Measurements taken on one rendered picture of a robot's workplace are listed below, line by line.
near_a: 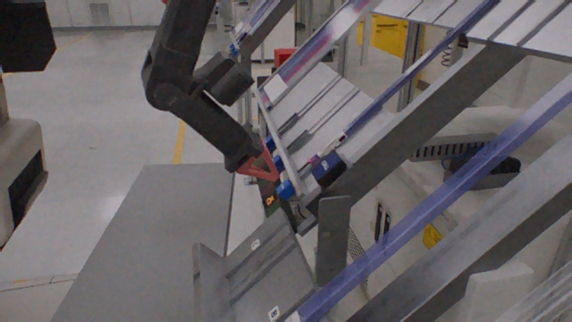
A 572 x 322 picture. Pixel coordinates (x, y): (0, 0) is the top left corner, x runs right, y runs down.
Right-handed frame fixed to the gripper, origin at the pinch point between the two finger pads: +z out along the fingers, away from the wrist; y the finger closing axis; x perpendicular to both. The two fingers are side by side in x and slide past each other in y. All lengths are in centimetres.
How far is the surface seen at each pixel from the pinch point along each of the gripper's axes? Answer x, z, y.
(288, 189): -0.2, 3.3, -1.3
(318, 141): -9.5, 3.9, 5.7
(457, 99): -30.1, 6.8, -9.8
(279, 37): -27, 79, 461
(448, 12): -42.8, 4.1, 8.8
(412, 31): -51, 25, 61
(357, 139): -15.1, 4.0, -3.5
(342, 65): -34, 44, 132
